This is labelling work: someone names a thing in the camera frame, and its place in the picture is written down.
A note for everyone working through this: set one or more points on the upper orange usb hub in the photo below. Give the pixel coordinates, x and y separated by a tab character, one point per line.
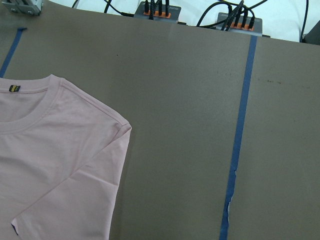
158	10

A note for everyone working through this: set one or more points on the lower orange usb hub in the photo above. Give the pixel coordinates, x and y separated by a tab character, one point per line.
250	27

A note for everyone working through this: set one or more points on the orange usb hub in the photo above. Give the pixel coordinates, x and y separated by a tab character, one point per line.
158	10
250	27

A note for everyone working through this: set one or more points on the pink printed t-shirt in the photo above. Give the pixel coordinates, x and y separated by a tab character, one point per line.
61	158

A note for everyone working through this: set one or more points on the aluminium frame post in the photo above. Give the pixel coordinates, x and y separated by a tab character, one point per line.
28	7

